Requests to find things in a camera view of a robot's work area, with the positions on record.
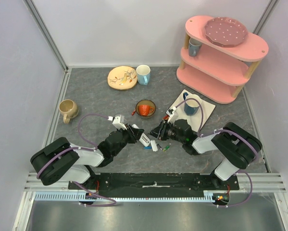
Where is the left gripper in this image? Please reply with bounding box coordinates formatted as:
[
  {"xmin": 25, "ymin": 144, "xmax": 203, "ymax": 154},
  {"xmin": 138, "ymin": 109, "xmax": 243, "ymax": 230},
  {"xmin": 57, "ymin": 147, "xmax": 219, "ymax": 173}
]
[{"xmin": 113, "ymin": 123, "xmax": 145, "ymax": 156}]

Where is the white remote control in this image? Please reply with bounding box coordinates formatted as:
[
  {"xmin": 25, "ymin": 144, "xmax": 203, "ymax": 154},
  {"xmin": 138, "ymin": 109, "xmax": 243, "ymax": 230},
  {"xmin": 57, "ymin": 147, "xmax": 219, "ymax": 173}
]
[{"xmin": 132, "ymin": 124, "xmax": 150, "ymax": 147}]

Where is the white battery cover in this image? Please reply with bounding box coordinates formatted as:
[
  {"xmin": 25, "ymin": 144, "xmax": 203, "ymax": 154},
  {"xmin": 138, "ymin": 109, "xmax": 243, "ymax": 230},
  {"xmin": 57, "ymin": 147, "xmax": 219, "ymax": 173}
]
[{"xmin": 150, "ymin": 140, "xmax": 158, "ymax": 152}]

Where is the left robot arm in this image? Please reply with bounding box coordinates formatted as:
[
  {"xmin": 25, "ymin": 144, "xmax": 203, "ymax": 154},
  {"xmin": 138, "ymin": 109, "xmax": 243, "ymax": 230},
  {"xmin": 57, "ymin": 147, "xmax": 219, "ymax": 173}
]
[{"xmin": 30, "ymin": 124, "xmax": 150, "ymax": 189}]

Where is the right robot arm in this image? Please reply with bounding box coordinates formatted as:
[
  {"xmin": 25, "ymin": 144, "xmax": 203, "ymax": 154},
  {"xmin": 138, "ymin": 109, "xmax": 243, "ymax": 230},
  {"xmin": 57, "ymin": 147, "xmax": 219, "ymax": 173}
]
[{"xmin": 150, "ymin": 119, "xmax": 263, "ymax": 190}]

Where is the orange cup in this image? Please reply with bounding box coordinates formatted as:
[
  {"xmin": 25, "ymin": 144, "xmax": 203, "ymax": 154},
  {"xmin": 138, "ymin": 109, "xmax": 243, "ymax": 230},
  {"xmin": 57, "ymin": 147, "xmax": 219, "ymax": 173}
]
[{"xmin": 138, "ymin": 104, "xmax": 155, "ymax": 116}]

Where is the brown patterned bowl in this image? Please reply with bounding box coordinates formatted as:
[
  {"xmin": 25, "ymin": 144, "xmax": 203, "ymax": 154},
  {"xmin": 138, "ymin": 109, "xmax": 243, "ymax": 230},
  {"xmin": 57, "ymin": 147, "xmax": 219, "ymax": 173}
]
[{"xmin": 135, "ymin": 99, "xmax": 156, "ymax": 118}]

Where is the dark blue mug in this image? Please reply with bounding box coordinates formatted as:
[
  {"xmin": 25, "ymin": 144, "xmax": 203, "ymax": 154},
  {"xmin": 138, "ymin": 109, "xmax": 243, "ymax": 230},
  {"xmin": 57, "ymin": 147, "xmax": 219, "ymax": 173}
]
[{"xmin": 183, "ymin": 92, "xmax": 201, "ymax": 116}]

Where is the yellow floral plate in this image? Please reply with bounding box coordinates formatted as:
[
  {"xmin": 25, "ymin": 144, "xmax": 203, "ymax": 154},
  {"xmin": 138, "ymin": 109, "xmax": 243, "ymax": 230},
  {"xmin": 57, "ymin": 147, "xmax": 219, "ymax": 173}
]
[{"xmin": 107, "ymin": 65, "xmax": 138, "ymax": 90}]

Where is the light blue mug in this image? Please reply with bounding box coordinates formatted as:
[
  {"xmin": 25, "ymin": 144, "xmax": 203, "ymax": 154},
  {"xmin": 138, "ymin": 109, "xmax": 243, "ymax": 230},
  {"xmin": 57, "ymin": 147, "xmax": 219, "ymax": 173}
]
[{"xmin": 136, "ymin": 64, "xmax": 150, "ymax": 86}]

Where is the beige ceramic mug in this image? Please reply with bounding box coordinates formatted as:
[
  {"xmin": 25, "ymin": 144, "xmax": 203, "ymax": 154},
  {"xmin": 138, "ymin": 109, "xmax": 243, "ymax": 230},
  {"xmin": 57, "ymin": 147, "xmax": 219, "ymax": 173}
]
[{"xmin": 59, "ymin": 99, "xmax": 79, "ymax": 124}]

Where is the pink three-tier shelf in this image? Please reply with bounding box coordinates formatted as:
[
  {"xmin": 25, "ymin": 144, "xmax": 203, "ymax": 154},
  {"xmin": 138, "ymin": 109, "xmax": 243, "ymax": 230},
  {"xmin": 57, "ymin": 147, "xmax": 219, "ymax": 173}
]
[{"xmin": 176, "ymin": 15, "xmax": 269, "ymax": 104}]

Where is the blue mug on shelf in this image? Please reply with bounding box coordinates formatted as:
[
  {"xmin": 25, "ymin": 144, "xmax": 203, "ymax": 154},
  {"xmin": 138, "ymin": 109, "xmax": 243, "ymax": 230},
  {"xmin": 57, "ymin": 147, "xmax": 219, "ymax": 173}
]
[{"xmin": 188, "ymin": 38, "xmax": 202, "ymax": 57}]

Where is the mauve polka dot plate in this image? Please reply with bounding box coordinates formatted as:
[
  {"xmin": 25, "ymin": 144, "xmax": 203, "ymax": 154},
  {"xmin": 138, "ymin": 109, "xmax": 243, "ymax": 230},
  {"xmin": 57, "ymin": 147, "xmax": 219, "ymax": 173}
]
[{"xmin": 204, "ymin": 17, "xmax": 248, "ymax": 48}]

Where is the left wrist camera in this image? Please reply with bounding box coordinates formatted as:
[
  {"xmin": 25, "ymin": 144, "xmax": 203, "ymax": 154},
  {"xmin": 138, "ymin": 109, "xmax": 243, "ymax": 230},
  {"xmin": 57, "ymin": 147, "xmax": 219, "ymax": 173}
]
[{"xmin": 108, "ymin": 115, "xmax": 127, "ymax": 130}]

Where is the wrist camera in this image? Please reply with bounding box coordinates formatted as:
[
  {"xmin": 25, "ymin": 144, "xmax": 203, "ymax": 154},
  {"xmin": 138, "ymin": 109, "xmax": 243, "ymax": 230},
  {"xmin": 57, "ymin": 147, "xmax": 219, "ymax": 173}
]
[
  {"xmin": 108, "ymin": 115, "xmax": 127, "ymax": 130},
  {"xmin": 166, "ymin": 106, "xmax": 178, "ymax": 124}
]

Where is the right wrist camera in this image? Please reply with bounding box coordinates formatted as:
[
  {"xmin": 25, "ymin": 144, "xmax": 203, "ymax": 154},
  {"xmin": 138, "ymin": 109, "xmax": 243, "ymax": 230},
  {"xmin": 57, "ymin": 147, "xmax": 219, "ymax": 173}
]
[{"xmin": 166, "ymin": 106, "xmax": 178, "ymax": 124}]

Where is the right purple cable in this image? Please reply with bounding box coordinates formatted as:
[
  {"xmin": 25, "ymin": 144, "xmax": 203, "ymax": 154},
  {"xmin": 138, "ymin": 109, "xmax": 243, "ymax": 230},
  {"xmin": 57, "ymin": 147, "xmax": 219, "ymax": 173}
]
[{"xmin": 175, "ymin": 100, "xmax": 259, "ymax": 208}]

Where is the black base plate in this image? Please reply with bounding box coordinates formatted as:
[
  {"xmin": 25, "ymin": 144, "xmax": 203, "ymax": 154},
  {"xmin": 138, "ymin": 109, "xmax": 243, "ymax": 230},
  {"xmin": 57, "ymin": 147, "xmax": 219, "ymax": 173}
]
[{"xmin": 68, "ymin": 172, "xmax": 240, "ymax": 198}]

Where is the slotted cable duct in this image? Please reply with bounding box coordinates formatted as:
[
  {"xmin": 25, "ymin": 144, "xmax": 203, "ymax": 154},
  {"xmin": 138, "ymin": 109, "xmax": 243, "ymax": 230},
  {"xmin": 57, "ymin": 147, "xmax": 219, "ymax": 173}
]
[{"xmin": 34, "ymin": 192, "xmax": 215, "ymax": 203}]

